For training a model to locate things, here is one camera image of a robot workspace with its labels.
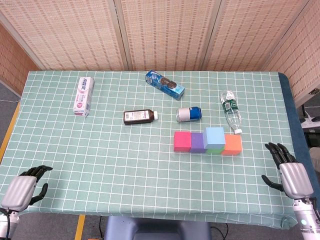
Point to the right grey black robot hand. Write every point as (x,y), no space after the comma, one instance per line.
(296,180)

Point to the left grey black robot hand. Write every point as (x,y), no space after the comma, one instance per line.
(18,192)

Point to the orange foam cube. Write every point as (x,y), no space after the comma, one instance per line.
(233,145)

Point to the green foam cube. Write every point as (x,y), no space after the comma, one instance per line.
(215,150)

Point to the light blue foam cube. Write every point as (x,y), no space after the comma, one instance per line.
(214,136)

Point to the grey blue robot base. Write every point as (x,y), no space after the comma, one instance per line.
(120,227)

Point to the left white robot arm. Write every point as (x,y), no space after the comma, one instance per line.
(5,225)

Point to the dark blue table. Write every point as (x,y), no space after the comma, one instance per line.
(297,140)

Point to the white power strip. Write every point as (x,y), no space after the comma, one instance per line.
(311,121)

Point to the yellow floor tape strip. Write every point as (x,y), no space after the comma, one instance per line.
(8,132)
(80,227)

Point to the clear water bottle green label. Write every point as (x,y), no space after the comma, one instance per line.
(231,110)

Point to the green checked tablecloth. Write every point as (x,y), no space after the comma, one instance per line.
(112,162)

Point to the purple foam cube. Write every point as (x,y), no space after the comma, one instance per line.
(197,142)

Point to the pink white toothpaste box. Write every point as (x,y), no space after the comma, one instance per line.
(83,96)

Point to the pink foam cube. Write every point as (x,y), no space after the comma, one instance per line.
(182,141)

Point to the blue silver drink can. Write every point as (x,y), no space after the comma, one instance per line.
(188,114)

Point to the brown medicine bottle white cap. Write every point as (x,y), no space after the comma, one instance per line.
(137,117)

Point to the blue cookie box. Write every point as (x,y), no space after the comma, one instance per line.
(165,85)

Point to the woven bamboo folding screen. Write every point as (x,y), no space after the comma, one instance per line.
(162,32)

